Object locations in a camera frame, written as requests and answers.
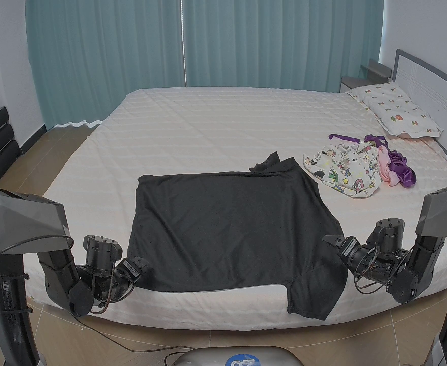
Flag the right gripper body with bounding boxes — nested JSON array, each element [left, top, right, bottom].
[[338, 236, 377, 277]]

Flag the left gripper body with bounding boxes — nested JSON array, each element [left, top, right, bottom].
[[115, 257, 150, 287]]

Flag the black T-shirt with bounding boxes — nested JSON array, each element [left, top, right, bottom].
[[127, 152, 349, 321]]

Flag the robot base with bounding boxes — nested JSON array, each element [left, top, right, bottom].
[[176, 346, 304, 366]]

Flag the bed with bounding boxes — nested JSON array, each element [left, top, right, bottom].
[[19, 48, 447, 332]]

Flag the white printed pyjama top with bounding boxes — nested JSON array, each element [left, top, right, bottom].
[[303, 141, 383, 199]]

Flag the pink garment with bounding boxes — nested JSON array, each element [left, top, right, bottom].
[[376, 146, 399, 187]]

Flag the purple garment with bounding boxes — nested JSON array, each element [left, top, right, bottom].
[[327, 133, 416, 189]]

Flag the white printed pillow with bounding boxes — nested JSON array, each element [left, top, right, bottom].
[[346, 82, 444, 139]]

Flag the grey bedside table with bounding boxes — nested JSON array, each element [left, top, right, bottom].
[[340, 59, 393, 92]]

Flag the blue-green curtain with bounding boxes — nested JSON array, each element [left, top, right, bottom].
[[182, 0, 384, 92], [25, 0, 186, 129]]

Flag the black cable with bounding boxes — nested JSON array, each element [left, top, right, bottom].
[[71, 313, 206, 366]]

